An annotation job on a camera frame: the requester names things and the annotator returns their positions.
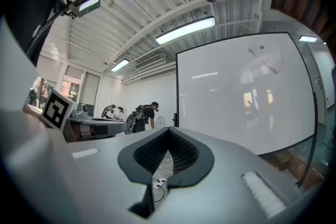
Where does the person's black clothing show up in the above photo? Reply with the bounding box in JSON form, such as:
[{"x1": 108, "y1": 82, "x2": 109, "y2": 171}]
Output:
[{"x1": 0, "y1": 0, "x2": 79, "y2": 66}]

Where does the white roller blind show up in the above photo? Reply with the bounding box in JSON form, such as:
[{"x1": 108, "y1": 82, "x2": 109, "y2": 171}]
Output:
[
  {"x1": 79, "y1": 72, "x2": 101, "y2": 106},
  {"x1": 65, "y1": 65, "x2": 85, "y2": 81},
  {"x1": 38, "y1": 56, "x2": 65, "y2": 79}
]

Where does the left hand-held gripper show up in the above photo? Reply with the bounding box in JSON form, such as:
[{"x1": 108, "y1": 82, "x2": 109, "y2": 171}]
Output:
[{"x1": 39, "y1": 89, "x2": 128, "y2": 143}]

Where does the white device green light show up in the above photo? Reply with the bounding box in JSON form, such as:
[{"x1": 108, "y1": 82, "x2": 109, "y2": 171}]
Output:
[{"x1": 248, "y1": 38, "x2": 285, "y2": 74}]

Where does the large white board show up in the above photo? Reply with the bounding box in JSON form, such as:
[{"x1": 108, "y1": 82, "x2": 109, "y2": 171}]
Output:
[{"x1": 173, "y1": 31, "x2": 319, "y2": 189}]

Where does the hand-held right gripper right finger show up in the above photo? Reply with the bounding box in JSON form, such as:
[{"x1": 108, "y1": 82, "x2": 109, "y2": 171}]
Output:
[{"x1": 148, "y1": 127, "x2": 302, "y2": 224}]

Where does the head-worn camera box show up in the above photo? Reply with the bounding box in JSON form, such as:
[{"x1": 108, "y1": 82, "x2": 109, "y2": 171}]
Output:
[{"x1": 61, "y1": 0, "x2": 102, "y2": 19}]

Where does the glass door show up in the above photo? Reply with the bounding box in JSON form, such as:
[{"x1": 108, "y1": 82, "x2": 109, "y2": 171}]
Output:
[{"x1": 301, "y1": 43, "x2": 330, "y2": 126}]

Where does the white ceiling air vent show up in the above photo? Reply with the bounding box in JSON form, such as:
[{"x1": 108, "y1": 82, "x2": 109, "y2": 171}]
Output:
[{"x1": 134, "y1": 52, "x2": 165, "y2": 70}]

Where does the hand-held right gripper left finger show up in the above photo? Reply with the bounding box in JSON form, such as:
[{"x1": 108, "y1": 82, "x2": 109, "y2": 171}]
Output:
[{"x1": 4, "y1": 127, "x2": 170, "y2": 224}]

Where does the white power strip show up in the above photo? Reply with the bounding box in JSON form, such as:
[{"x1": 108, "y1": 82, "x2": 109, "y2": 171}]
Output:
[{"x1": 153, "y1": 177, "x2": 167, "y2": 189}]

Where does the long ceiling light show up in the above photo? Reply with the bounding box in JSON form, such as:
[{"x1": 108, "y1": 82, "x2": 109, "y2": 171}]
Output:
[
  {"x1": 111, "y1": 58, "x2": 131, "y2": 73},
  {"x1": 298, "y1": 35, "x2": 318, "y2": 43},
  {"x1": 155, "y1": 16, "x2": 216, "y2": 45}
]

